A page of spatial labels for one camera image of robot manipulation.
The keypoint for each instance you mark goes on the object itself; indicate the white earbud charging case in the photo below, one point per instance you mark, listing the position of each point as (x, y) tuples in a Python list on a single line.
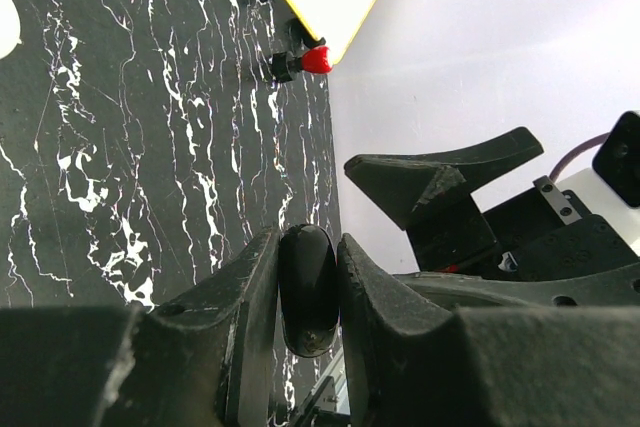
[(10, 28)]

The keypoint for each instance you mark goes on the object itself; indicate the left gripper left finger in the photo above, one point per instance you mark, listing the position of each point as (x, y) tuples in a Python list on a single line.
[(203, 358)]

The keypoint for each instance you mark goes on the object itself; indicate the red emergency stop button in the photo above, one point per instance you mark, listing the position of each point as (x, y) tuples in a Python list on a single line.
[(285, 66)]

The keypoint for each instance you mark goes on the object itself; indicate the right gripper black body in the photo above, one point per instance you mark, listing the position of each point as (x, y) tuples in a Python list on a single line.
[(522, 240)]

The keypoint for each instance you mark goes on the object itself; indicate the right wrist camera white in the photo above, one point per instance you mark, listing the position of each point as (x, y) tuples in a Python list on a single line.
[(609, 187)]

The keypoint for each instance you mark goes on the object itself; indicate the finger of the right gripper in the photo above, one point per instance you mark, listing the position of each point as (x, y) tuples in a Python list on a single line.
[(410, 189), (617, 287)]

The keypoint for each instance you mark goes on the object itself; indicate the aluminium rail frame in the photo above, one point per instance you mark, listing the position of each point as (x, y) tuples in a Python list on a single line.
[(327, 404)]

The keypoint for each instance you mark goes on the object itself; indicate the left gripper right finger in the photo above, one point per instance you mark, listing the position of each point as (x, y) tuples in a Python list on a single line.
[(410, 362)]

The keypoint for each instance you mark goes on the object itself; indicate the black earbud charging case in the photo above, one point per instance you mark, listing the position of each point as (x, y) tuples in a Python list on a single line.
[(307, 278)]

